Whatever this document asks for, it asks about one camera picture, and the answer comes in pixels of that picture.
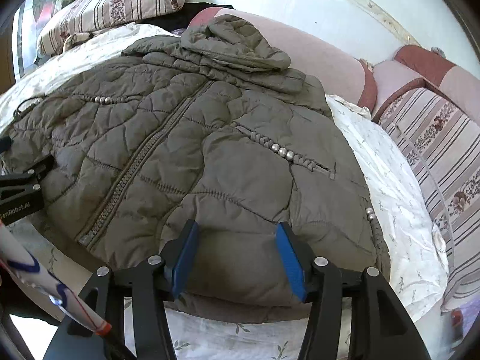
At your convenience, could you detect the olive quilted hooded jacket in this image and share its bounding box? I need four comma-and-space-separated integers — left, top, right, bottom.
1, 15, 391, 323

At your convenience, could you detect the white floral bed quilt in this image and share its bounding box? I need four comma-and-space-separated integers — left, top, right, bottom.
1, 24, 448, 359

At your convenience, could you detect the striped floral pillow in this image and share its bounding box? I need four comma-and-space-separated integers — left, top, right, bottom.
37, 0, 185, 57
378, 88, 479, 311

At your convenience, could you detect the stained glass window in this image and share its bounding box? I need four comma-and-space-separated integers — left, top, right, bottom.
11, 0, 57, 81

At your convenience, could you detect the pink padded headboard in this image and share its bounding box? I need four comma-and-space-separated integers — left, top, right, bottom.
190, 7, 479, 123

